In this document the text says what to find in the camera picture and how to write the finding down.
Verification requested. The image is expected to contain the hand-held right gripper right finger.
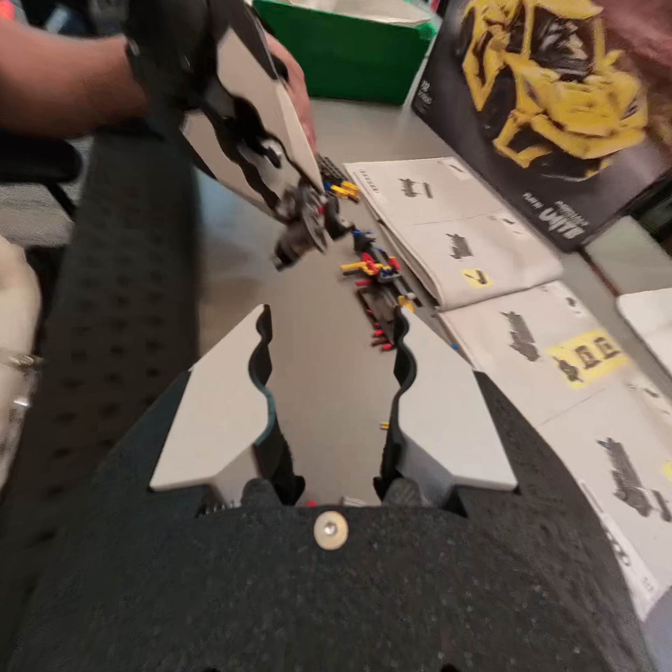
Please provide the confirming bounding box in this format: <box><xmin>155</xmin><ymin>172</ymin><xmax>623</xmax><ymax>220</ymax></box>
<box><xmin>374</xmin><ymin>307</ymin><xmax>518</xmax><ymax>505</ymax></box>

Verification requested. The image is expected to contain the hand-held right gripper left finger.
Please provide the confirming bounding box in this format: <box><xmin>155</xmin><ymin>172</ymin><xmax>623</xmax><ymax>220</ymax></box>
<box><xmin>149</xmin><ymin>304</ymin><xmax>304</xmax><ymax>505</ymax></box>

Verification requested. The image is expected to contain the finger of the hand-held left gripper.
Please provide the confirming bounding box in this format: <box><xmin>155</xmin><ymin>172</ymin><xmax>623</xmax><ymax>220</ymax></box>
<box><xmin>181</xmin><ymin>107</ymin><xmax>295</xmax><ymax>221</ymax></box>
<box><xmin>216</xmin><ymin>29</ymin><xmax>323</xmax><ymax>192</ymax></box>

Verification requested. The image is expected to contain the grey lego gear assembly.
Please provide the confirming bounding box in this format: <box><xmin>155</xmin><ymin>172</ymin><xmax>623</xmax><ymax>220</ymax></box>
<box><xmin>273</xmin><ymin>178</ymin><xmax>355</xmax><ymax>271</ymax></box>

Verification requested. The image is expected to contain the lego instruction booklet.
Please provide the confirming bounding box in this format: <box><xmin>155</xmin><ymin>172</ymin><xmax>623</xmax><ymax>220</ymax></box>
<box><xmin>344</xmin><ymin>156</ymin><xmax>672</xmax><ymax>620</ymax></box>

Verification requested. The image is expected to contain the person's left forearm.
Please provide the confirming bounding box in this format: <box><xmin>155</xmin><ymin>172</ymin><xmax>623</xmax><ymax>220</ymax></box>
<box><xmin>0</xmin><ymin>21</ymin><xmax>150</xmax><ymax>138</ymax></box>

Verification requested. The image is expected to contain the pile of lego beams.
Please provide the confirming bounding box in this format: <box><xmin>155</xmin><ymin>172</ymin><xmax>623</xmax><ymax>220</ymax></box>
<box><xmin>317</xmin><ymin>155</ymin><xmax>360</xmax><ymax>203</ymax></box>

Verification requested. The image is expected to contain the long lego chassis assembly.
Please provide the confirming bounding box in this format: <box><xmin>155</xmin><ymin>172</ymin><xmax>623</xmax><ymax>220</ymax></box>
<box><xmin>340</xmin><ymin>231</ymin><xmax>421</xmax><ymax>351</ymax></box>

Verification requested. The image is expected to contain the yellow car lego set box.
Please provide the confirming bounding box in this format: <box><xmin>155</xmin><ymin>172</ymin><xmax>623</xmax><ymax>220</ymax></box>
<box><xmin>412</xmin><ymin>0</ymin><xmax>672</xmax><ymax>253</ymax></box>

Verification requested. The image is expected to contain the person's left hand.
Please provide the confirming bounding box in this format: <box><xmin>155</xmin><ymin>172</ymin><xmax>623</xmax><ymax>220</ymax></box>
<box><xmin>265</xmin><ymin>34</ymin><xmax>318</xmax><ymax>153</ymax></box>

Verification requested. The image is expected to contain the green plastic bin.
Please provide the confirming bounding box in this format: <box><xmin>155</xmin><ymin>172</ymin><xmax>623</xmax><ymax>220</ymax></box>
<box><xmin>252</xmin><ymin>0</ymin><xmax>439</xmax><ymax>106</ymax></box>

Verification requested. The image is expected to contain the white paper bag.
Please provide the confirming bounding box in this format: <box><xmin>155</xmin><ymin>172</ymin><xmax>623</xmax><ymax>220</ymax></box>
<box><xmin>294</xmin><ymin>0</ymin><xmax>431</xmax><ymax>27</ymax></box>

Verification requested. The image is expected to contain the black perforated foam pad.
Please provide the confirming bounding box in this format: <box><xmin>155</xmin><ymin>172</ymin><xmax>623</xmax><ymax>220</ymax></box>
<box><xmin>0</xmin><ymin>131</ymin><xmax>203</xmax><ymax>578</ymax></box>

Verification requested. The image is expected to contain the wooden document stand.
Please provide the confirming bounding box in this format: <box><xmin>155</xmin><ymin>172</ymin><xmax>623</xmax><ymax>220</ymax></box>
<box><xmin>617</xmin><ymin>289</ymin><xmax>672</xmax><ymax>368</ymax></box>

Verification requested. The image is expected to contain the person's white shirt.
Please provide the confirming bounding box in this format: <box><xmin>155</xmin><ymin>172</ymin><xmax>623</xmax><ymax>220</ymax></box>
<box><xmin>0</xmin><ymin>236</ymin><xmax>43</xmax><ymax>473</ymax></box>

